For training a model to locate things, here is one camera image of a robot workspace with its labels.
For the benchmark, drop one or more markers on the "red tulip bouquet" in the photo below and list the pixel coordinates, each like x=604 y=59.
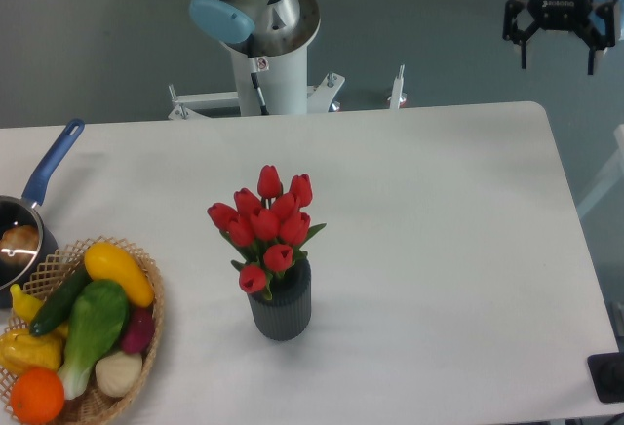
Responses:
x=268 y=228

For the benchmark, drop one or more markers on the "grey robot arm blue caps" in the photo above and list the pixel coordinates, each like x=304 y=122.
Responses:
x=269 y=28

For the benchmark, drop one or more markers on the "dark grey ribbed vase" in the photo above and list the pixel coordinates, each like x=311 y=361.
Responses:
x=288 y=313

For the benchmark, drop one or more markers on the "black device at edge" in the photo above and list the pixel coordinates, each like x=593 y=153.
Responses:
x=607 y=375

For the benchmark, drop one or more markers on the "yellow squash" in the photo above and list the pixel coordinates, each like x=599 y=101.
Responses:
x=105 y=261

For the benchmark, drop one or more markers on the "purple red radish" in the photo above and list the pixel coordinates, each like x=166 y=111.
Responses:
x=139 y=332

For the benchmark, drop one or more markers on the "green bok choy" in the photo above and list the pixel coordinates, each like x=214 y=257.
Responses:
x=96 y=321

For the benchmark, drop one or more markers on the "white garlic bulb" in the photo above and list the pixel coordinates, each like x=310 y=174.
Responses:
x=117 y=373

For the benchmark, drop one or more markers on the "dark green cucumber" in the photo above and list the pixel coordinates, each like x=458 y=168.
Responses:
x=57 y=308

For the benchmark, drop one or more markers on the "brown bread roll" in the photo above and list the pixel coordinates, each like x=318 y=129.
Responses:
x=19 y=245

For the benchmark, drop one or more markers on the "small yellow banana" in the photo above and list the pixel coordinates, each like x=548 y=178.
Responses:
x=24 y=307

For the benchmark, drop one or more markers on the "yellow bumpy gourd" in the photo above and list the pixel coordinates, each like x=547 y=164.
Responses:
x=20 y=351

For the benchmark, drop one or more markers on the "orange fruit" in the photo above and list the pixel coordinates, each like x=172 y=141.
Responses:
x=37 y=396

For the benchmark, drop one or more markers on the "white frame at right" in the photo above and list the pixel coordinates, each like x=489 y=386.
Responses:
x=604 y=180

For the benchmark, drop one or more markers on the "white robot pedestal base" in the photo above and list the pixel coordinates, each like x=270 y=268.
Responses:
x=265 y=85

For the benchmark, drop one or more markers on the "blue handled saucepan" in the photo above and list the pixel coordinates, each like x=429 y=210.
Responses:
x=17 y=211

